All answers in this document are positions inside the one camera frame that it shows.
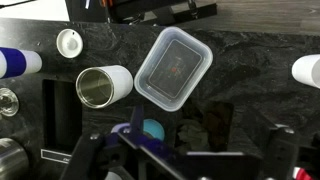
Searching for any black recessed counter opening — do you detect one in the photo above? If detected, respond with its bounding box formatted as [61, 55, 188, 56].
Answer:
[41, 78, 84, 154]
[173, 99, 234, 153]

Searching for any stainless steel carafe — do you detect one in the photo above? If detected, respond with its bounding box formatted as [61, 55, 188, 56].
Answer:
[0, 137, 30, 180]

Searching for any dark blue gripper right finger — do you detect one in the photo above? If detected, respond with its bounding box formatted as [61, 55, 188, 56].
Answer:
[264, 123, 301, 180]

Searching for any teal cup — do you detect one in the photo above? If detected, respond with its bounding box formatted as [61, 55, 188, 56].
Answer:
[142, 118, 166, 142]

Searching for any black equipment cart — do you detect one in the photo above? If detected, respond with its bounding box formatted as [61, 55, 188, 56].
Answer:
[64, 0, 218, 26]

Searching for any white cup blue band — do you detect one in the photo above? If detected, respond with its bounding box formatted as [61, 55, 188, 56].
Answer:
[0, 46, 43, 80]

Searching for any plain white mug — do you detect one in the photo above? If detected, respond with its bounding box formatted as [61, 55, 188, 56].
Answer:
[291, 54, 320, 90]

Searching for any white cup red lid band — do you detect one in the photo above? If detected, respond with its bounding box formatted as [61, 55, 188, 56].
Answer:
[293, 166, 316, 180]

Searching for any white round cup lid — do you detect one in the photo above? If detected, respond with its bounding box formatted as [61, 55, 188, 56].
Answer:
[55, 28, 84, 59]

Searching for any white steel-lined tumbler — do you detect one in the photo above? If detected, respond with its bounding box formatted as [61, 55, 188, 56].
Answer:
[75, 64, 134, 110]

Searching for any dark blue gripper left finger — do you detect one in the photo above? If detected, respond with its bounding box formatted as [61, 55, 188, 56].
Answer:
[59, 105, 181, 180]

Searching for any clear plastic food container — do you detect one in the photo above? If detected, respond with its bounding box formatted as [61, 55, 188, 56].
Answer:
[133, 26, 214, 113]

